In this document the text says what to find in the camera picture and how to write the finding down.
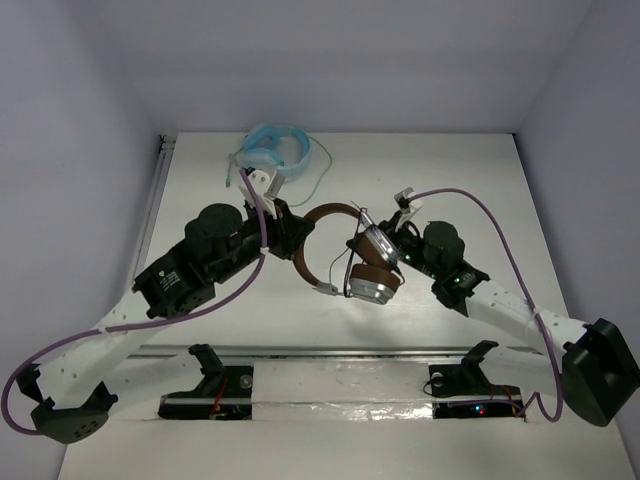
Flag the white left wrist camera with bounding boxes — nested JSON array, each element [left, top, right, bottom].
[[238, 168, 285, 218]]

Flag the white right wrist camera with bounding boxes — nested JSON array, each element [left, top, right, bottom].
[[394, 187, 423, 231]]

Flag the green headphone cable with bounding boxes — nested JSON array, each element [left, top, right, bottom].
[[225, 140, 334, 207]]

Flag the brown silver headphones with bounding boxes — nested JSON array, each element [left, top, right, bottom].
[[303, 203, 403, 305]]

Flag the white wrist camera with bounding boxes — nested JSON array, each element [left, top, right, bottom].
[[238, 168, 285, 218], [394, 187, 423, 231]]

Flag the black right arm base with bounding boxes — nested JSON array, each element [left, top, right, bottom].
[[422, 340, 524, 419]]

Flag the thin black headphone cable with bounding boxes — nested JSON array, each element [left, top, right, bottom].
[[327, 199, 381, 299]]

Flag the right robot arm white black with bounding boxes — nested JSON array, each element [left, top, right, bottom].
[[379, 215, 639, 427]]

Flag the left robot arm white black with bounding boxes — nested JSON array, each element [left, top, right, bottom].
[[1, 199, 315, 445]]

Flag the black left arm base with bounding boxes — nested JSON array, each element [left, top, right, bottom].
[[158, 344, 254, 421]]

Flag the blue headphones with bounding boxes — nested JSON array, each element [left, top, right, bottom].
[[239, 123, 312, 181]]

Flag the aluminium table frame rail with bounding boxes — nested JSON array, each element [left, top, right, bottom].
[[122, 133, 178, 295]]

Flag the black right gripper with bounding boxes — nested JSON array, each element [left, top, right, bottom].
[[346, 210, 442, 280]]

